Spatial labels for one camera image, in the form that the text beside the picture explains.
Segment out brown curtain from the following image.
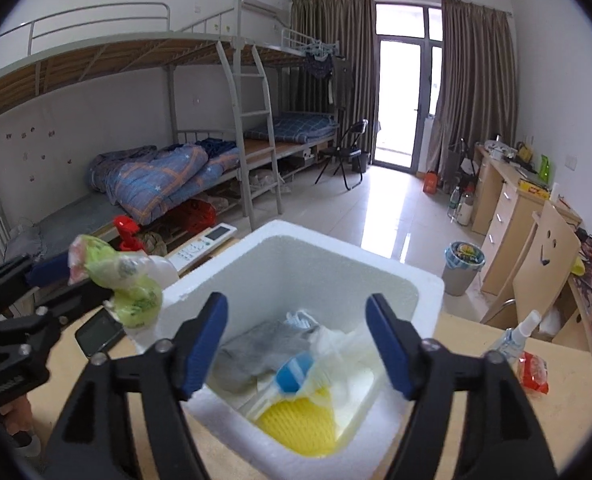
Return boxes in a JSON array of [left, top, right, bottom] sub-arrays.
[[435, 0, 519, 196], [290, 0, 377, 171]]

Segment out glass balcony door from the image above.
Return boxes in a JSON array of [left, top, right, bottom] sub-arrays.
[[373, 2, 444, 171]]

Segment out white bed ladder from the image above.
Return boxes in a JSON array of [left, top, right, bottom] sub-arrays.
[[216, 40, 284, 233]]

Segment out person's left hand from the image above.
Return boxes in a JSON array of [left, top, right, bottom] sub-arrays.
[[0, 394, 34, 441]]

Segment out hanging dark clothes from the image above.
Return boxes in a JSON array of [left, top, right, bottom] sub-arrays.
[[298, 42, 353, 106]]

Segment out metal bunk bed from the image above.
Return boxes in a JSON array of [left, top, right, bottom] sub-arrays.
[[0, 2, 283, 281], [236, 25, 351, 183]]

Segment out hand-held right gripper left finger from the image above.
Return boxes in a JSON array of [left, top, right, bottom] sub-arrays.
[[43, 291, 229, 480]]

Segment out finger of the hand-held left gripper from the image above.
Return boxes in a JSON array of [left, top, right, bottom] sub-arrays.
[[3, 280, 115, 343], [0, 254, 72, 311]]

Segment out white tissue cloth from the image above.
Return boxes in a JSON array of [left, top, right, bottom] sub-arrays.
[[306, 327, 383, 411]]

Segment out white remote control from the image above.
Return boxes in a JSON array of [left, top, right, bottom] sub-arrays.
[[168, 223, 237, 276]]

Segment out black smartphone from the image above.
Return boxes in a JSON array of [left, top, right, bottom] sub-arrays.
[[74, 307, 126, 357]]

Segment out yellow foam net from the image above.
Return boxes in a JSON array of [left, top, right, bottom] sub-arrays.
[[256, 392, 337, 458]]

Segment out white foam box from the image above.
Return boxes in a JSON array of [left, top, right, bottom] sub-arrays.
[[153, 218, 446, 480]]

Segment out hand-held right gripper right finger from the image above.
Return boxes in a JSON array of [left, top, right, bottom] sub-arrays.
[[365, 293, 559, 480]]

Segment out blue plaid bedding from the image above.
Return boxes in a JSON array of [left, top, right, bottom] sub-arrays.
[[246, 112, 337, 143]]

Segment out white lotion pump bottle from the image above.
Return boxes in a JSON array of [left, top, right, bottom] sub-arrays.
[[113, 215, 180, 287]]

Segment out wooden desk with drawers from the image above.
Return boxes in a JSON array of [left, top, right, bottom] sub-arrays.
[[471, 142, 582, 296]]

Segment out green floral plastic bag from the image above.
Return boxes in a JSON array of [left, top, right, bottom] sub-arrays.
[[67, 234, 164, 330]]

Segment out wooden smiley face chair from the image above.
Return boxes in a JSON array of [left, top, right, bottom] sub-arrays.
[[481, 200, 582, 331]]

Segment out clear spray bottle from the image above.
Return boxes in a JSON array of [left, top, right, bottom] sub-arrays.
[[488, 309, 543, 366]]

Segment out grey trash bin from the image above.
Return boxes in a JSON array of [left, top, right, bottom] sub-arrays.
[[442, 241, 486, 297]]

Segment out blue checked quilt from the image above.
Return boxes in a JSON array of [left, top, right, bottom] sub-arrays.
[[88, 142, 241, 226]]

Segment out grey cloth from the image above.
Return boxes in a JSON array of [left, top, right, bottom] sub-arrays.
[[211, 321, 321, 396]]

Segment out red snack packet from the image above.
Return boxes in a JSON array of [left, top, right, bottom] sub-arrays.
[[516, 351, 549, 397]]

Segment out black folding chair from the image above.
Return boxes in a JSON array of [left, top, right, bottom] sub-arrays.
[[315, 119, 369, 191]]

